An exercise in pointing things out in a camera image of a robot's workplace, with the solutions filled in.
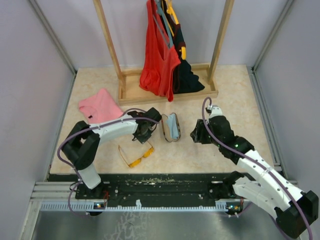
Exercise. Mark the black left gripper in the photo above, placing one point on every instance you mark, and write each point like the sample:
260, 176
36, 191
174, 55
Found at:
143, 139

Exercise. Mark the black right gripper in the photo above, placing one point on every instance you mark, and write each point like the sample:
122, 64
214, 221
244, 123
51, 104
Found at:
198, 134

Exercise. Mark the wooden clothes rack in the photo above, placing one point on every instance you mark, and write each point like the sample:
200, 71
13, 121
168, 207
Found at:
129, 91

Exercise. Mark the pink folded t-shirt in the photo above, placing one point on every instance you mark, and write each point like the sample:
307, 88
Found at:
100, 108

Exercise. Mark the red tank top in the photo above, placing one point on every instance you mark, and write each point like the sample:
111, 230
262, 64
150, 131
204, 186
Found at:
159, 63

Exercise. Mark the brown plaid glasses case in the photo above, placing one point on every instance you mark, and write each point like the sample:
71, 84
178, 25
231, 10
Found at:
165, 128

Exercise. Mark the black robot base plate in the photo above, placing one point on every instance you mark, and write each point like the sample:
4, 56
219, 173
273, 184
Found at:
172, 190

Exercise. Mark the grey clothes hanger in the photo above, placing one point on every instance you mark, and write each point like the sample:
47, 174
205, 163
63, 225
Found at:
160, 21

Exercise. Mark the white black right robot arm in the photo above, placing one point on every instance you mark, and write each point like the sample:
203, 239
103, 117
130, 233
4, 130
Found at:
293, 209

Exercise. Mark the yellow sunglasses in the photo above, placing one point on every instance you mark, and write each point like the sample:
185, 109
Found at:
132, 159

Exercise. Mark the yellow clothes hanger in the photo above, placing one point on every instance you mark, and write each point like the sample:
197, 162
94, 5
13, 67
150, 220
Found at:
174, 29

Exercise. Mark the small light blue cloth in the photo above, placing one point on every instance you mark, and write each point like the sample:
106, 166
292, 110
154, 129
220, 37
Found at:
174, 128

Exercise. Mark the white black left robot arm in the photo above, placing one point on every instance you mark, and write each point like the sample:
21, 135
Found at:
80, 147

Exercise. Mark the dark navy garment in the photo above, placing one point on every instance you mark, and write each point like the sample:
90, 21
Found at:
184, 80

